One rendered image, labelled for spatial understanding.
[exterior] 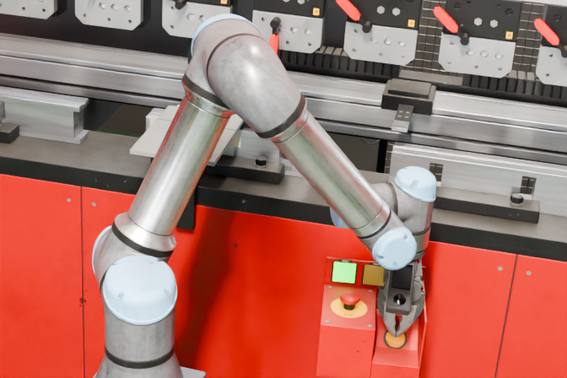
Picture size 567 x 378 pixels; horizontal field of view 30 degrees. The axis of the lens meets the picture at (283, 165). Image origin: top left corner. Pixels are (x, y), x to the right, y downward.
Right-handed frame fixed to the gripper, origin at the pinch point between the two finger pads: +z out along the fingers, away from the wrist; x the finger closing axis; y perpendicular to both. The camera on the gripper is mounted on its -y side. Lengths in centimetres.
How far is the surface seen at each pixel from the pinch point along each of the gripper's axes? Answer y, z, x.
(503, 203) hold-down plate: 29.9, -14.4, -21.5
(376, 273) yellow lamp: 9.6, -7.2, 4.7
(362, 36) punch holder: 40, -46, 12
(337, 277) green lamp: 9.5, -5.5, 12.6
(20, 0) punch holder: 49, -43, 88
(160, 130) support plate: 31, -24, 53
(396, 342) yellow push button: -0.4, 2.0, -0.2
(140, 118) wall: 246, 88, 104
